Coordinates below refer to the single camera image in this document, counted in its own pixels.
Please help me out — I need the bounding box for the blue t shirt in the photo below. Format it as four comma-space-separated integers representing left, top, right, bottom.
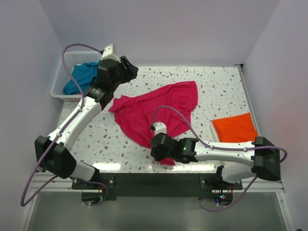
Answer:
63, 61, 100, 95

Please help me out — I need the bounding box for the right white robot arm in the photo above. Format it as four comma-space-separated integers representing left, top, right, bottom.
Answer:
150, 133, 281, 189

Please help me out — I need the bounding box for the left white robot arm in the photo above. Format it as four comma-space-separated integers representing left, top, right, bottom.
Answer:
35, 56, 139, 189

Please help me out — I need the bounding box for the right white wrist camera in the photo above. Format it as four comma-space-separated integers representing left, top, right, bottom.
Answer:
150, 122, 167, 135

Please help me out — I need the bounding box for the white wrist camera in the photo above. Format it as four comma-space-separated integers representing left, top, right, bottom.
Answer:
101, 44, 120, 62
150, 122, 167, 135

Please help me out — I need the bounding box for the aluminium frame rail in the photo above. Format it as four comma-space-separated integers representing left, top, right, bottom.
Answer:
29, 172, 284, 193

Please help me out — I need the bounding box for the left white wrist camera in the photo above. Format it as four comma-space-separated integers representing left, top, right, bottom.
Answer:
101, 44, 120, 62

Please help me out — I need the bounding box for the folded orange t shirt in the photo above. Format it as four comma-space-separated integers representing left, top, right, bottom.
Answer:
212, 113, 258, 143

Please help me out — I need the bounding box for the white plastic basket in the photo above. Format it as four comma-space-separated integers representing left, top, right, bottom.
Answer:
50, 51, 102, 102

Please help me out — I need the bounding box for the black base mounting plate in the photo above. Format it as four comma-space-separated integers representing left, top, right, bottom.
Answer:
71, 172, 243, 202

